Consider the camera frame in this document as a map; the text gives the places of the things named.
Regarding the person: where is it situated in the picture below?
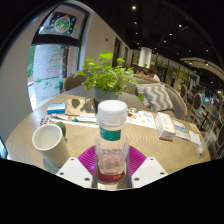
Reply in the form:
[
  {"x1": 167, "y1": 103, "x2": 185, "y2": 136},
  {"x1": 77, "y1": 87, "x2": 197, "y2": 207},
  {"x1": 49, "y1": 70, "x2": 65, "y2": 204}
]
[{"x1": 146, "y1": 69, "x2": 161, "y2": 83}]

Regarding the white mug with green handle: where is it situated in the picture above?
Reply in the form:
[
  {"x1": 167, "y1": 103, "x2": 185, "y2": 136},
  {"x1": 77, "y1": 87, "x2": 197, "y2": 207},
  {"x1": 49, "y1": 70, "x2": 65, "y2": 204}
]
[{"x1": 31, "y1": 121, "x2": 72, "y2": 168}]

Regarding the green potted plant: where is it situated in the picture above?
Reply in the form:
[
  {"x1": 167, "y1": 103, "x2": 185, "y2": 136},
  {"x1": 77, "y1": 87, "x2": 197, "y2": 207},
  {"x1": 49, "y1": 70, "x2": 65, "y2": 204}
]
[{"x1": 73, "y1": 51, "x2": 145, "y2": 103}]

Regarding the dark framed wall picture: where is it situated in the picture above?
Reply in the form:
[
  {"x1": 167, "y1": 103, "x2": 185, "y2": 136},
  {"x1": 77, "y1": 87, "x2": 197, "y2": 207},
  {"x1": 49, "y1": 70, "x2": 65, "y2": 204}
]
[{"x1": 38, "y1": 3, "x2": 90, "y2": 40}]

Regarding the white paper card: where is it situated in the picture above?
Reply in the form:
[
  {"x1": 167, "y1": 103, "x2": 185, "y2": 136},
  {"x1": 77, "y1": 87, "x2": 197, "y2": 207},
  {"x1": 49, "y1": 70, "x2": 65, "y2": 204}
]
[{"x1": 189, "y1": 130, "x2": 203, "y2": 146}]

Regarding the clear plastic cup with straw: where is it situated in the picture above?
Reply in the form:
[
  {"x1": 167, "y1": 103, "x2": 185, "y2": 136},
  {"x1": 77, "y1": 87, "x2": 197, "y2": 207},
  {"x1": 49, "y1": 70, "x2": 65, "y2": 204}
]
[{"x1": 197, "y1": 128, "x2": 213, "y2": 156}]

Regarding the clear bottle with white cap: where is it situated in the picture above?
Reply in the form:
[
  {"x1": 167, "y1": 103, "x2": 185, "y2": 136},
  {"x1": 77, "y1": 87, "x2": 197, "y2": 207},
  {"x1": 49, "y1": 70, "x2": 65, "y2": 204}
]
[{"x1": 94, "y1": 99, "x2": 130, "y2": 178}]

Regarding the group of ceiling lights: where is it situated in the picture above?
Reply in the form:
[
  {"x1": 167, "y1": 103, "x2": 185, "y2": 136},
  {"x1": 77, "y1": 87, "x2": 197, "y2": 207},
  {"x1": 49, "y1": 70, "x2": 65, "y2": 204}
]
[{"x1": 129, "y1": 4, "x2": 214, "y2": 68}]

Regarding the curved grey upholstered sofa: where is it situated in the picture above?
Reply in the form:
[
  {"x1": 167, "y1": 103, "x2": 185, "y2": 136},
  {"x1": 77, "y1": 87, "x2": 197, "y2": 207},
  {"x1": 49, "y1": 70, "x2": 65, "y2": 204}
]
[{"x1": 63, "y1": 68, "x2": 188, "y2": 120}]

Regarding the flat blue box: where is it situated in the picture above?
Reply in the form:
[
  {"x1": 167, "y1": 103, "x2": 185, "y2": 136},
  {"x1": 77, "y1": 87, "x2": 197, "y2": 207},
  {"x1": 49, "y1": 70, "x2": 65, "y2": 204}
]
[{"x1": 46, "y1": 101, "x2": 67, "y2": 115}]

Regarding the small blue and white box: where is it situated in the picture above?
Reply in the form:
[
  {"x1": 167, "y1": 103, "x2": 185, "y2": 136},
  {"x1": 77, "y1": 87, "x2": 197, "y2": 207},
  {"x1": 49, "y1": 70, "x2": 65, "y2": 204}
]
[{"x1": 173, "y1": 119, "x2": 187, "y2": 132}]

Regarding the white and green tube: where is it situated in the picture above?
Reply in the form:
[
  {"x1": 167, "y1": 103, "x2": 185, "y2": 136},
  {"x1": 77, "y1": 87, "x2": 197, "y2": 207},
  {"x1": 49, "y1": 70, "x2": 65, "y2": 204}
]
[{"x1": 71, "y1": 114, "x2": 98, "y2": 123}]

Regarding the pill blister pack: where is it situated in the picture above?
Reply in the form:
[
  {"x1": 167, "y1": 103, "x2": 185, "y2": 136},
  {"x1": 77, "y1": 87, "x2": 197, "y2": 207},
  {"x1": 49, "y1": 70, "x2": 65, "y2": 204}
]
[{"x1": 38, "y1": 115, "x2": 53, "y2": 128}]

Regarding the white and orange tissue box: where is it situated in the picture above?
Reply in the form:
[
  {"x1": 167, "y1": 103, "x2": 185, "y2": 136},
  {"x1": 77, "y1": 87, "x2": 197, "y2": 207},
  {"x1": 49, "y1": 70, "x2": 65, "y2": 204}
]
[{"x1": 154, "y1": 112, "x2": 177, "y2": 141}]

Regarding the large illustrated leaflet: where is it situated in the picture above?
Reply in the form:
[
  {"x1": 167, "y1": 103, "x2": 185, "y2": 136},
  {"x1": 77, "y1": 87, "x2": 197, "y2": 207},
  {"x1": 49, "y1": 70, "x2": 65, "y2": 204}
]
[{"x1": 126, "y1": 107, "x2": 157, "y2": 129}]

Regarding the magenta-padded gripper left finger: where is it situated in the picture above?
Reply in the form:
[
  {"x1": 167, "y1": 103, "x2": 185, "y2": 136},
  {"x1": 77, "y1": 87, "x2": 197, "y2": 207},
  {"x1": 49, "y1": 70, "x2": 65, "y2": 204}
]
[{"x1": 55, "y1": 145, "x2": 100, "y2": 189}]

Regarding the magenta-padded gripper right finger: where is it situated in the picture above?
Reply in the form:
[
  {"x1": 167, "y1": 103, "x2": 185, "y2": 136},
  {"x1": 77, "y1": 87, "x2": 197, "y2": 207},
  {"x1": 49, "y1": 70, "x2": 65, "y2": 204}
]
[{"x1": 125, "y1": 145, "x2": 169, "y2": 189}]

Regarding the yellow card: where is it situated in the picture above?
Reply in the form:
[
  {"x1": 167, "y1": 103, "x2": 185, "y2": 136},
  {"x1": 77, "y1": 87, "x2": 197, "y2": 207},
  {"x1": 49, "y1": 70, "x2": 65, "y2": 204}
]
[{"x1": 189, "y1": 123, "x2": 200, "y2": 133}]

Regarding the printed paper leaflet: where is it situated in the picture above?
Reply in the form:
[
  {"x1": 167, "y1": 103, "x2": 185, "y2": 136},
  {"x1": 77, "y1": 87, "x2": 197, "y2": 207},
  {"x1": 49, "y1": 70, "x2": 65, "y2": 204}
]
[{"x1": 175, "y1": 128, "x2": 192, "y2": 140}]

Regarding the grey white chevron cushion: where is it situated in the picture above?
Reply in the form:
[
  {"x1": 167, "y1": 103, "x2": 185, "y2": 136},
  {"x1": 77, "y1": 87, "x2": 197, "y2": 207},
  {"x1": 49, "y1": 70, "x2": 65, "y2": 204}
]
[{"x1": 135, "y1": 83, "x2": 175, "y2": 112}]

